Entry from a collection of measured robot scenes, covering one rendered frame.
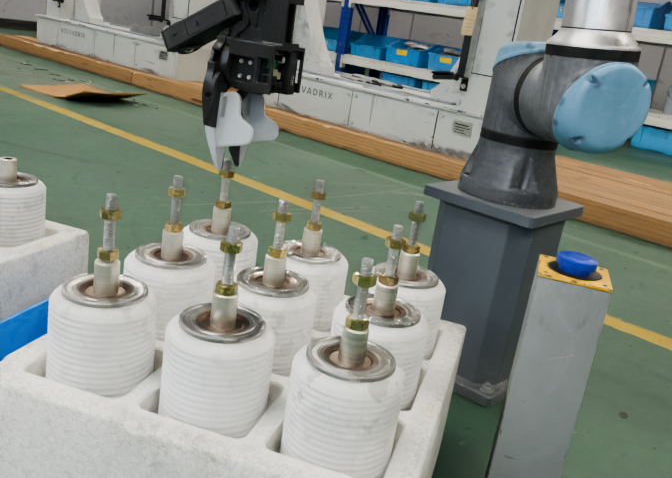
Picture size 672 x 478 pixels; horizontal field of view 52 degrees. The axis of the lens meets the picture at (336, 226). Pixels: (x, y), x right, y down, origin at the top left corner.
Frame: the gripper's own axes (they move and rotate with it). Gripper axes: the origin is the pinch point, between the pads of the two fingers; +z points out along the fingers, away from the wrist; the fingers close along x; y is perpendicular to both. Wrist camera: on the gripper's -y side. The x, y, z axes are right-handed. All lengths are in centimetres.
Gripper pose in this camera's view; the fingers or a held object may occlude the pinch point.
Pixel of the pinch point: (224, 155)
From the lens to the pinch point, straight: 84.7
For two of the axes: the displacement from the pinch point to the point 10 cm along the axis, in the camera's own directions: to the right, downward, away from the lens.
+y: 8.9, 2.5, -3.8
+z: -1.5, 9.5, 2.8
